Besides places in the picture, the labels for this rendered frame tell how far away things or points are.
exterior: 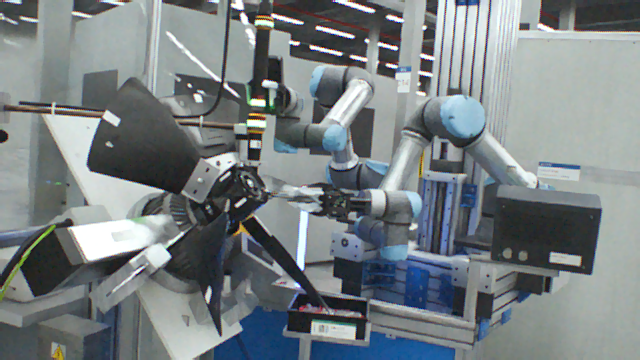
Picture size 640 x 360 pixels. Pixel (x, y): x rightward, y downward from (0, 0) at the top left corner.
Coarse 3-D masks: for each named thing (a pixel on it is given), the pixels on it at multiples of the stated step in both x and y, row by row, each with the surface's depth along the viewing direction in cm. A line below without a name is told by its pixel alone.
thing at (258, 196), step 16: (240, 176) 121; (256, 176) 128; (208, 192) 125; (224, 192) 119; (240, 192) 118; (256, 192) 123; (192, 208) 121; (208, 208) 122; (240, 208) 120; (256, 208) 122; (208, 224) 121
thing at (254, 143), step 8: (264, 0) 130; (264, 8) 129; (272, 8) 131; (264, 16) 133; (272, 16) 132; (248, 136) 133; (256, 136) 132; (248, 144) 133; (256, 144) 132; (248, 152) 133; (256, 152) 132; (256, 160) 133; (256, 168) 133
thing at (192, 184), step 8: (200, 160) 118; (200, 168) 119; (216, 168) 121; (192, 176) 118; (200, 176) 119; (208, 176) 120; (216, 176) 122; (192, 184) 118; (200, 184) 119; (208, 184) 121; (184, 192) 117; (192, 192) 118; (200, 192) 120; (200, 200) 120
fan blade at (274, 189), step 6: (264, 180) 155; (270, 180) 156; (276, 180) 158; (270, 186) 149; (276, 186) 151; (282, 186) 152; (288, 186) 155; (270, 192) 137; (276, 192) 141; (282, 192) 143; (288, 192) 146; (288, 198) 140; (294, 198) 141; (300, 198) 145; (306, 198) 149; (312, 198) 153; (318, 204) 150
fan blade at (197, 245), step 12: (204, 228) 99; (216, 228) 104; (192, 240) 93; (204, 240) 98; (216, 240) 103; (192, 252) 92; (204, 252) 97; (216, 252) 103; (192, 264) 92; (204, 264) 96; (216, 264) 102; (204, 276) 95; (216, 276) 102; (204, 288) 95; (216, 288) 102; (204, 300) 94; (216, 324) 99
